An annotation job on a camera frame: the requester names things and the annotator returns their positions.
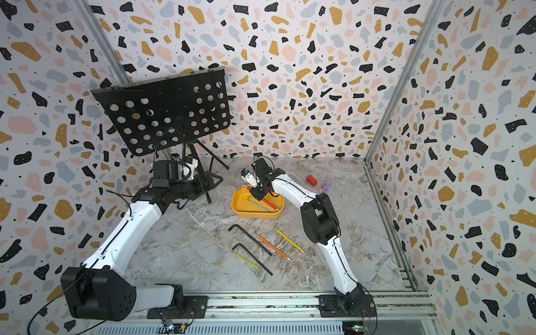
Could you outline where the blue hex key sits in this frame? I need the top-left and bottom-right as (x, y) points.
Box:
(249, 200), (269, 212)

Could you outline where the red hex key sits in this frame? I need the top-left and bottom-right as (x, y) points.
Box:
(247, 186), (280, 211)

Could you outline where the black perforated music stand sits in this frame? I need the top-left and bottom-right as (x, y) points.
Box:
(91, 66), (233, 185)

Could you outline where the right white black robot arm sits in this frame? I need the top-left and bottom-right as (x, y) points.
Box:
(241, 158), (365, 315)

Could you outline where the long black hex key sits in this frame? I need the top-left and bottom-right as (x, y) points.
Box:
(226, 224), (274, 256)

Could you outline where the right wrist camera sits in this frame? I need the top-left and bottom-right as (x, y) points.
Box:
(241, 169), (257, 186)

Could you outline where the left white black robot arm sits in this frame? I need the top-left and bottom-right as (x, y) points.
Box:
(61, 172), (223, 322)

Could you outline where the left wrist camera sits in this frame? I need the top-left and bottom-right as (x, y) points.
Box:
(152, 157), (198, 188)

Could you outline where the yellow hex key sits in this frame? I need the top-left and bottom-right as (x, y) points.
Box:
(275, 228), (305, 254)

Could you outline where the yellow plastic storage box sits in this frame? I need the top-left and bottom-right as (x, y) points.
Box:
(231, 186), (285, 219)

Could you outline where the lime green hex key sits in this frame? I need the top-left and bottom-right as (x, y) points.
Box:
(233, 252), (259, 269)

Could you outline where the orange hex key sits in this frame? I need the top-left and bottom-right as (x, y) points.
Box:
(255, 232), (293, 262)

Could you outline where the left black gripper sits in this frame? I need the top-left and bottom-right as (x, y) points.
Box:
(169, 170), (223, 201)

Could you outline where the red small block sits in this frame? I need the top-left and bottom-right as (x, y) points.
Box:
(306, 175), (318, 186)

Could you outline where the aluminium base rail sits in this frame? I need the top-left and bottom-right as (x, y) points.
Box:
(81, 290), (445, 335)

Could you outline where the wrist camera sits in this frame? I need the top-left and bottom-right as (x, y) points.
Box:
(152, 157), (198, 188)
(241, 169), (257, 186)

